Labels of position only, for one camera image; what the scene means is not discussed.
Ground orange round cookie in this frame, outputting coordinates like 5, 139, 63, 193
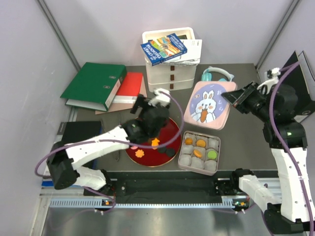
196, 139, 207, 148

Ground teal cat-ear headphones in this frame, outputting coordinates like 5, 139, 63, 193
201, 66, 234, 82

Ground yellow round biscuit cookie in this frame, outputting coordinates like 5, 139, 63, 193
185, 138, 193, 145

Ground red folder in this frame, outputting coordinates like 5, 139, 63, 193
113, 72, 143, 104

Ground green round cookie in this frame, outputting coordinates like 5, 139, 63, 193
207, 149, 218, 160

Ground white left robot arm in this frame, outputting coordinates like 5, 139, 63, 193
47, 88, 170, 195

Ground silver tin lid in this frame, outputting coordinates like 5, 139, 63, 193
184, 81, 237, 130

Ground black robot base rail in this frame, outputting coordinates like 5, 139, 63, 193
83, 169, 279, 204

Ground green ring binder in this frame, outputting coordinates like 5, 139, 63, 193
61, 62, 127, 112

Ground blue picture book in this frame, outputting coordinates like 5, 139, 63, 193
141, 33, 188, 66

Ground orange flower cookie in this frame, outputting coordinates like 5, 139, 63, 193
135, 149, 145, 158

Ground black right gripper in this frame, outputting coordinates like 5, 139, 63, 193
222, 81, 274, 121

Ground yellow round sandwich cookie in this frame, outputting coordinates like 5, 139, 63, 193
193, 149, 202, 158

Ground orange fish cookie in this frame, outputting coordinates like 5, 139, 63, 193
151, 138, 160, 149

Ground red round lacquer tray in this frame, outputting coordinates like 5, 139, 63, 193
126, 118, 182, 167

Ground brown cardboard folder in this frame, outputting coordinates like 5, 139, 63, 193
108, 80, 147, 113

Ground black notebook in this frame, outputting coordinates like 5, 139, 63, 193
51, 121, 103, 150

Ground white stacked storage box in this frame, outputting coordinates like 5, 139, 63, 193
142, 27, 196, 92

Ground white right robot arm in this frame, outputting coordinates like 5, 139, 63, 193
222, 82, 315, 235

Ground blue folder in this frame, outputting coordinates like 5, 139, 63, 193
41, 180, 54, 187

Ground pink cookie tin box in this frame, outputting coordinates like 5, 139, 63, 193
178, 131, 221, 176

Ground black ring binder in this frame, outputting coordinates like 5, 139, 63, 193
282, 51, 315, 122

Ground white booklet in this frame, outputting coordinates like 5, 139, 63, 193
167, 39, 202, 66

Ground black sandwich cookie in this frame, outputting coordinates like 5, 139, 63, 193
165, 148, 176, 158
157, 147, 167, 153

